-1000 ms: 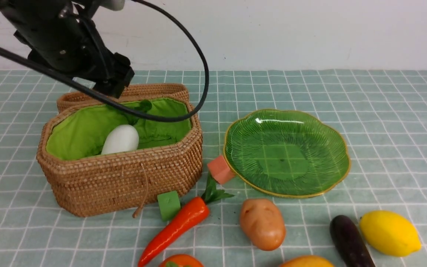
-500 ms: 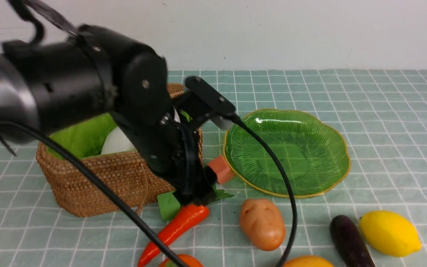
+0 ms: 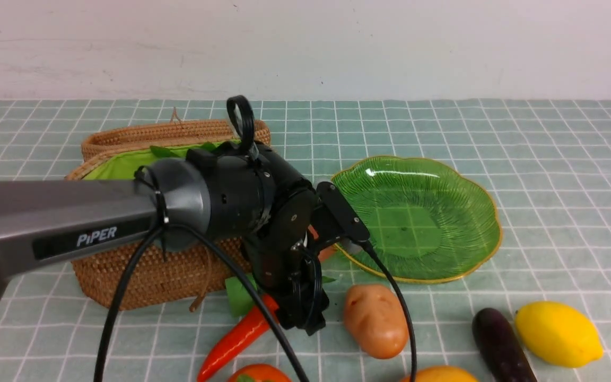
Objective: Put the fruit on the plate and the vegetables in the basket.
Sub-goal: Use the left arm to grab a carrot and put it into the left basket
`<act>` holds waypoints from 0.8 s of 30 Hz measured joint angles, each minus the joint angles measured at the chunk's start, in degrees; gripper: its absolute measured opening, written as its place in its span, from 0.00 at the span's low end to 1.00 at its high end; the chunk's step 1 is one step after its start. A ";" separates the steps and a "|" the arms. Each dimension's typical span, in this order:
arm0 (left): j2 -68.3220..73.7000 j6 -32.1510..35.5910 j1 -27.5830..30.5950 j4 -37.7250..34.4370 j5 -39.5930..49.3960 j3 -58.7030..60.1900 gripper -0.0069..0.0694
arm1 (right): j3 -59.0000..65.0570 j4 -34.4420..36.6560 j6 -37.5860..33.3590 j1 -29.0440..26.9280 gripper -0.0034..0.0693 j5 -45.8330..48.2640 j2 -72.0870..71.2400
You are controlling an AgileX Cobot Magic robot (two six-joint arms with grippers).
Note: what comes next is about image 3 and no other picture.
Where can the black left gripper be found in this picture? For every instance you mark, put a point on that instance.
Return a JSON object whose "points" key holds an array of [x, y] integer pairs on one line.
{"points": [[293, 279]]}

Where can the orange toy carrot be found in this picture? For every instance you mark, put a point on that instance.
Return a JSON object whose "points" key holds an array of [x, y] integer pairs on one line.
{"points": [[250, 327]]}

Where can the brown toy potato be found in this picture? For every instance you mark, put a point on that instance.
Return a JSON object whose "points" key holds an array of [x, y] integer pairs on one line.
{"points": [[373, 316]]}

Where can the orange toy persimmon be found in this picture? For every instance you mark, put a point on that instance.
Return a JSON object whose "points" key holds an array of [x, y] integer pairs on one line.
{"points": [[259, 372]]}

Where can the orange toy mango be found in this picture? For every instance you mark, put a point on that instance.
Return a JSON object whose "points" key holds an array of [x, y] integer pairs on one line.
{"points": [[442, 373]]}

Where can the dark purple toy eggplant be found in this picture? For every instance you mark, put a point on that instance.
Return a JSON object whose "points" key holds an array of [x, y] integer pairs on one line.
{"points": [[499, 347]]}

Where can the yellow toy lemon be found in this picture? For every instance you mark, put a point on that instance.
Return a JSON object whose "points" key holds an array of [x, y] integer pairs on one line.
{"points": [[558, 334]]}

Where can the white toy radish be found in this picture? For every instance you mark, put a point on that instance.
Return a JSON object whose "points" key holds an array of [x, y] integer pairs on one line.
{"points": [[162, 152]]}

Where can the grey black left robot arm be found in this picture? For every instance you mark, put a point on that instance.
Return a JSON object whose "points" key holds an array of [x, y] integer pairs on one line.
{"points": [[224, 194]]}

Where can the orange foam cube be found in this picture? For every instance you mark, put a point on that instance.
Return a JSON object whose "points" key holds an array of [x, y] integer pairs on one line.
{"points": [[326, 253]]}

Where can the green foam cube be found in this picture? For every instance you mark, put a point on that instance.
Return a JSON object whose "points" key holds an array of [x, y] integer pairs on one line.
{"points": [[239, 300]]}

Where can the green glass leaf plate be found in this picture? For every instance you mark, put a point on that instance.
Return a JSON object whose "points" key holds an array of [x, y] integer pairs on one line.
{"points": [[428, 223]]}

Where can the woven wicker basket lid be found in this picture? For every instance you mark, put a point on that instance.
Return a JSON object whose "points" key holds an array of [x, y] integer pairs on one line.
{"points": [[175, 133]]}

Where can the woven wicker basket green lining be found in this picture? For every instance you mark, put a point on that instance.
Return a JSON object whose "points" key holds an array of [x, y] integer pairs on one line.
{"points": [[158, 277]]}

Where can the green checkered tablecloth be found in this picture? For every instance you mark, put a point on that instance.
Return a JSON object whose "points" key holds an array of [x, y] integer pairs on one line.
{"points": [[546, 163]]}

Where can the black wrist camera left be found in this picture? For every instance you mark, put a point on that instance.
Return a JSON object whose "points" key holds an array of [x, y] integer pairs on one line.
{"points": [[334, 220]]}

